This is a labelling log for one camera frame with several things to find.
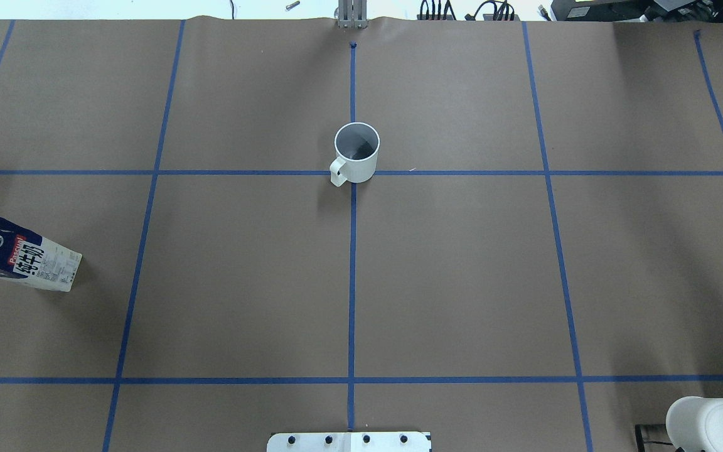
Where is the white mug dark inside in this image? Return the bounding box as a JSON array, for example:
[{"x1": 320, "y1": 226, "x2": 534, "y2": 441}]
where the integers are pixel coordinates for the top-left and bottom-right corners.
[{"x1": 329, "y1": 121, "x2": 380, "y2": 188}]

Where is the white cup on rack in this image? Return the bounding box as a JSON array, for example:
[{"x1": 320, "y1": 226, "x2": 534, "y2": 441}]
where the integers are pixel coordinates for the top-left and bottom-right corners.
[{"x1": 665, "y1": 397, "x2": 723, "y2": 451}]

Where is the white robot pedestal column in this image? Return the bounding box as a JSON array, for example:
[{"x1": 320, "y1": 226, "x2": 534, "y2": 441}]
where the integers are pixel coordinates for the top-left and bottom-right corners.
[{"x1": 266, "y1": 431, "x2": 432, "y2": 451}]

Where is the aluminium frame post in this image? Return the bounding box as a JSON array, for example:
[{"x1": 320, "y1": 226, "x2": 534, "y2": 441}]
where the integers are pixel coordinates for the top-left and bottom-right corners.
[{"x1": 335, "y1": 0, "x2": 369, "y2": 29}]

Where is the blue white milk carton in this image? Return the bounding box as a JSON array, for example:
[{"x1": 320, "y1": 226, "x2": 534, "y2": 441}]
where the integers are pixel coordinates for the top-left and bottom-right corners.
[{"x1": 0, "y1": 217, "x2": 82, "y2": 293}]

